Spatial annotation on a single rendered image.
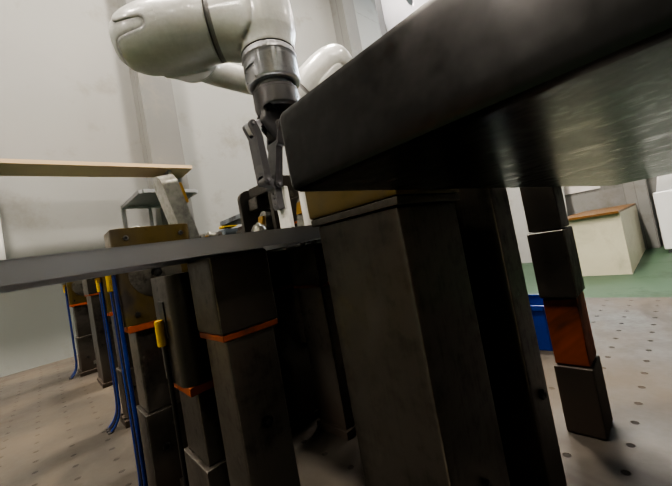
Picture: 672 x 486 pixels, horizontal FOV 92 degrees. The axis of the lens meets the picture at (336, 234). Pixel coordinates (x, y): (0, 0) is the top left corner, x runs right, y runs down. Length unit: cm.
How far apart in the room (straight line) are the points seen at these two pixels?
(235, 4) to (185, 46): 10
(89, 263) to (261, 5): 48
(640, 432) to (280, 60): 68
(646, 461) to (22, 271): 55
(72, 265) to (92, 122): 376
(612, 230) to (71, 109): 603
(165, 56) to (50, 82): 347
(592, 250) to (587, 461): 485
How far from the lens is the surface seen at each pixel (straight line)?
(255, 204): 95
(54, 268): 21
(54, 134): 388
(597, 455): 52
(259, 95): 56
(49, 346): 361
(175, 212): 49
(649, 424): 59
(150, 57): 64
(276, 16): 60
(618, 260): 529
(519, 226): 732
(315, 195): 23
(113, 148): 389
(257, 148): 51
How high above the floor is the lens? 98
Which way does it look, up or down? 2 degrees up
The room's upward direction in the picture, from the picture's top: 10 degrees counter-clockwise
